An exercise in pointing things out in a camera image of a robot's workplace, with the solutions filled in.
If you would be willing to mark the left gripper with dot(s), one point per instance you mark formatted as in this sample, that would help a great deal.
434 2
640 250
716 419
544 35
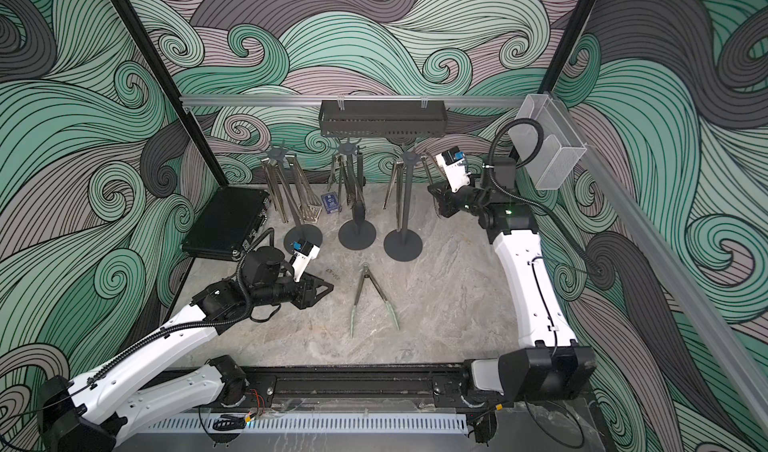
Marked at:
306 287

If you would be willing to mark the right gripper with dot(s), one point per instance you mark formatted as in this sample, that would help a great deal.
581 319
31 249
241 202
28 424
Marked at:
447 198

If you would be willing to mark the steel tongs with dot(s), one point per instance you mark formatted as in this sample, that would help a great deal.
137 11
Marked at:
394 191
310 204
334 172
275 183
427 170
347 170

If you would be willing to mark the grey utensil stand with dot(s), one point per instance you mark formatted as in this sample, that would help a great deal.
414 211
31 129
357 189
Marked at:
300 230
346 234
405 245

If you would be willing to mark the black tongs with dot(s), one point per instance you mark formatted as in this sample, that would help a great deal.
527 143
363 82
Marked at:
358 211

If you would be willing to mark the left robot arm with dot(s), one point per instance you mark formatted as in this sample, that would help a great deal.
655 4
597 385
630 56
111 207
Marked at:
100 409

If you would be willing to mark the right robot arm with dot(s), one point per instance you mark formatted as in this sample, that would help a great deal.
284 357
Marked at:
550 363

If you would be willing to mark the blue card box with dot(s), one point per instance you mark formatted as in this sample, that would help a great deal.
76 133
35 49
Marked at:
331 203

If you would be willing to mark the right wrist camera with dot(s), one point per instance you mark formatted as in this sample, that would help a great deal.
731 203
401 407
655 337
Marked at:
453 165

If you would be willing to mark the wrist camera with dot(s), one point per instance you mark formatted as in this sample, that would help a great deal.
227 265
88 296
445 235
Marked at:
453 165
304 252

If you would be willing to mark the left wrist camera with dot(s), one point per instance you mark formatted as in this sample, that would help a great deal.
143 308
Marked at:
304 252

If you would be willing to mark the aluminium rail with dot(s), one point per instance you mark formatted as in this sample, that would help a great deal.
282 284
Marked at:
273 100

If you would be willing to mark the clear plastic wall bin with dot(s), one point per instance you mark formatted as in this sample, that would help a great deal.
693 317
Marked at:
561 148

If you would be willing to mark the white slotted cable duct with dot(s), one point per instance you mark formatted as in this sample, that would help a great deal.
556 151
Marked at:
317 423

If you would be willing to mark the black wall shelf rack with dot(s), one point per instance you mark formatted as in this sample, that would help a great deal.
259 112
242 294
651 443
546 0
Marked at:
388 120

